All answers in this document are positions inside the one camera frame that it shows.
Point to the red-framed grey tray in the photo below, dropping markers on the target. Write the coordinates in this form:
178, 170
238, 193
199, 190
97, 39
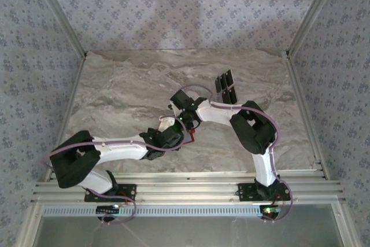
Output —
193, 138

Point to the black card with white dot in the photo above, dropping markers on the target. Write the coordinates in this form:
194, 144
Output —
225, 97
233, 93
218, 85
229, 77
223, 82

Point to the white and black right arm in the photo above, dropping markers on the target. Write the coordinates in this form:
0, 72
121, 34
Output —
216, 112

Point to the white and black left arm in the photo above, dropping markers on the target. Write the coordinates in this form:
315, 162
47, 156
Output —
121, 151

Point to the narrow aluminium extrusion beam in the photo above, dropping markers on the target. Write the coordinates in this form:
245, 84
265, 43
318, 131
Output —
188, 175

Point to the wide aluminium extrusion beam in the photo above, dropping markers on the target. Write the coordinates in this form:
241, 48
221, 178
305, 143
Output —
188, 192

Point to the small black circuit board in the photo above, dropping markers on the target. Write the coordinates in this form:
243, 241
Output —
270, 210
107, 209

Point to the grey metal sheet panel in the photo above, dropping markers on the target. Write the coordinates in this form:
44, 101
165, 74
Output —
188, 232

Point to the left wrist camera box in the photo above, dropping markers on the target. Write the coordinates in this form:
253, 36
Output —
174, 138

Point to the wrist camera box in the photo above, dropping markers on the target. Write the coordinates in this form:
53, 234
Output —
174, 138
182, 99

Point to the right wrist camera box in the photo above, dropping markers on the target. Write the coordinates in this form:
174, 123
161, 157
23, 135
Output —
182, 99

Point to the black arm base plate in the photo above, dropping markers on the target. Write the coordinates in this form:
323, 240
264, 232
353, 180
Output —
130, 190
245, 192

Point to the aluminium table side rail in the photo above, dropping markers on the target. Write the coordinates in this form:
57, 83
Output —
306, 114
72, 90

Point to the aluminium frame leg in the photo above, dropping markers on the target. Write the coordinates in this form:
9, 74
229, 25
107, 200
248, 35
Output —
29, 226
345, 226

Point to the aluminium frame corner post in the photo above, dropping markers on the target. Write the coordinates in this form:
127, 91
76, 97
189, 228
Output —
313, 12
62, 15

